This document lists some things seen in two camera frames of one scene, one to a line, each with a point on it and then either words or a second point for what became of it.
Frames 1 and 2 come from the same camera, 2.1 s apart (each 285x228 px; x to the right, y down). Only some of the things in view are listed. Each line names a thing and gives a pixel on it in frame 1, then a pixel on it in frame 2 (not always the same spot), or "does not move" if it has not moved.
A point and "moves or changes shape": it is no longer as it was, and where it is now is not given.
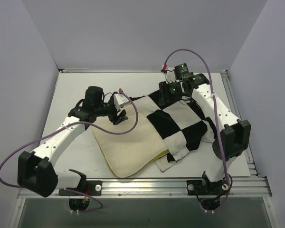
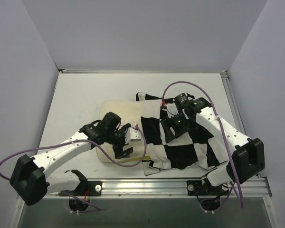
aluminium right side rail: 253,169 does not move
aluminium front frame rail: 216,187 does not move
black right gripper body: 165,95 → 172,128
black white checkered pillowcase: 182,125 moves or changes shape
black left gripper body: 115,114 → 121,141
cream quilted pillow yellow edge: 125,154 moves or changes shape
